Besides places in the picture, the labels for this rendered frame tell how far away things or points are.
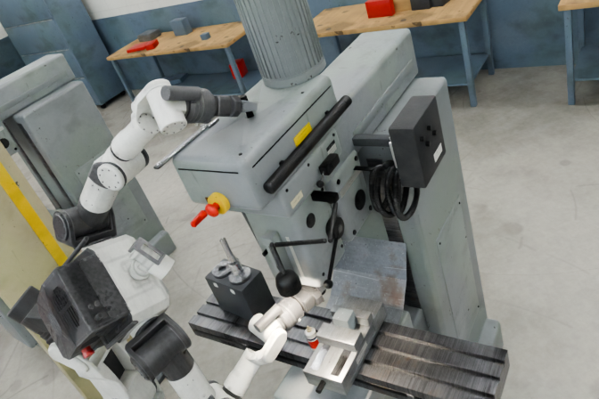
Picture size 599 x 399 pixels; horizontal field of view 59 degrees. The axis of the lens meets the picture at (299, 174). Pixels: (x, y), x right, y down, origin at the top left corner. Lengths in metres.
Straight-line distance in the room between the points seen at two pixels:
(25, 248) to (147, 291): 1.54
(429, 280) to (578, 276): 1.45
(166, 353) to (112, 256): 0.31
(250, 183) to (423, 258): 0.97
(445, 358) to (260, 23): 1.20
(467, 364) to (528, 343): 1.29
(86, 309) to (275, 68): 0.83
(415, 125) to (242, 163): 0.52
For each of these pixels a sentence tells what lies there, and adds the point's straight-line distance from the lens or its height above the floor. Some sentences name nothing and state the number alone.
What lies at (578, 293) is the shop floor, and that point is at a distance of 3.37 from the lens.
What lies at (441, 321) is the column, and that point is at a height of 0.69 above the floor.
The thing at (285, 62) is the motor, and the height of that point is 1.96.
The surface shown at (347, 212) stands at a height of 1.46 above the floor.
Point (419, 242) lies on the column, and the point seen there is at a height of 1.13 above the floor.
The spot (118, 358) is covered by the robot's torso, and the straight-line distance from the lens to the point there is 2.07.
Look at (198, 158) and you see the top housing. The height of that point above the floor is 1.89.
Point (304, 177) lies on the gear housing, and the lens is 1.49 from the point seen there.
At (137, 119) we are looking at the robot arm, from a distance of 1.35.
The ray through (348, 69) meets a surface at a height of 1.76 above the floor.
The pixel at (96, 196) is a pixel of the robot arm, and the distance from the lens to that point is 1.55.
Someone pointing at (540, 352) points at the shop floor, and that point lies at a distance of 3.11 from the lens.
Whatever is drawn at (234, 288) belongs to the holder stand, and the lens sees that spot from 2.11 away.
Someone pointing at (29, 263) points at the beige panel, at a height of 1.11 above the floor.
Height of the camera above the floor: 2.46
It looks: 30 degrees down
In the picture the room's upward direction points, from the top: 20 degrees counter-clockwise
